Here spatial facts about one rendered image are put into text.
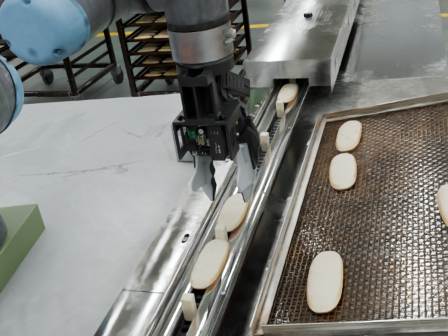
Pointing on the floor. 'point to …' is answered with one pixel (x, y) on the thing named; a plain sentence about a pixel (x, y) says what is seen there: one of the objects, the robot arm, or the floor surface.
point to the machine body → (394, 41)
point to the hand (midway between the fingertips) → (229, 190)
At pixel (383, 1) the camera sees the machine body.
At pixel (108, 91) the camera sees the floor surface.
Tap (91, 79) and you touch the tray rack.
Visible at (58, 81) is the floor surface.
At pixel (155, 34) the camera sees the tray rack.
